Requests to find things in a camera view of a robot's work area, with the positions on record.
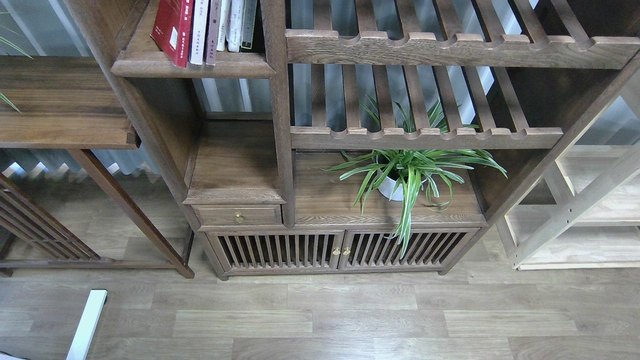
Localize white plant pot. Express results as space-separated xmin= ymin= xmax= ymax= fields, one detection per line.
xmin=377 ymin=162 xmax=426 ymax=202

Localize white table leg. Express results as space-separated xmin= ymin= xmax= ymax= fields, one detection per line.
xmin=66 ymin=289 xmax=108 ymax=360

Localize white book with text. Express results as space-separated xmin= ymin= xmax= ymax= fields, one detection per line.
xmin=189 ymin=0 xmax=210 ymax=66

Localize dark wooden side table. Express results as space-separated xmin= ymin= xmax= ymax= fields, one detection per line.
xmin=0 ymin=55 xmax=195 ymax=279

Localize dark wooden bookshelf cabinet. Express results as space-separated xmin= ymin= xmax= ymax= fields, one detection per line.
xmin=65 ymin=0 xmax=639 ymax=280

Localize small wooden drawer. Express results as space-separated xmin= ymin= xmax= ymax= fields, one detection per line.
xmin=192 ymin=204 xmax=282 ymax=226

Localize cream white book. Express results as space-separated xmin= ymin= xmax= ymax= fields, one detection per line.
xmin=226 ymin=0 xmax=245 ymax=53

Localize green leaves at left edge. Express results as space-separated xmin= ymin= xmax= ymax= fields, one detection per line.
xmin=0 ymin=10 xmax=34 ymax=113

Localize right slatted cabinet door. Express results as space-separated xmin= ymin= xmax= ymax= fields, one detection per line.
xmin=338 ymin=227 xmax=478 ymax=272

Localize green spider plant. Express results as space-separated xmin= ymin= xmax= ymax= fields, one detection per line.
xmin=324 ymin=96 xmax=508 ymax=259

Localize white thin book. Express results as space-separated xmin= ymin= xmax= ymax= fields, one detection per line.
xmin=215 ymin=0 xmax=231 ymax=51

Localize red hardcover book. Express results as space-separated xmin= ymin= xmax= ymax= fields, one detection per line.
xmin=150 ymin=0 xmax=194 ymax=68

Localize slatted cabinet door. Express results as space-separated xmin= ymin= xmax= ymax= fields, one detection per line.
xmin=206 ymin=230 xmax=345 ymax=276
xmin=338 ymin=227 xmax=478 ymax=272

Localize light wooden shelf unit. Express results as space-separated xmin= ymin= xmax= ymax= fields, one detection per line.
xmin=495 ymin=82 xmax=640 ymax=271

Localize left slatted cabinet door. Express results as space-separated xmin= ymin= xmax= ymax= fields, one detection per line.
xmin=206 ymin=230 xmax=345 ymax=276

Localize brass drawer knob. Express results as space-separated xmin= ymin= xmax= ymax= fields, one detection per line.
xmin=234 ymin=212 xmax=245 ymax=224

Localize brown thin book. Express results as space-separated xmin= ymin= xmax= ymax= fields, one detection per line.
xmin=205 ymin=0 xmax=222 ymax=66

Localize dark green book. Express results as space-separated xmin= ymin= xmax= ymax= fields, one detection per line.
xmin=240 ymin=0 xmax=258 ymax=53

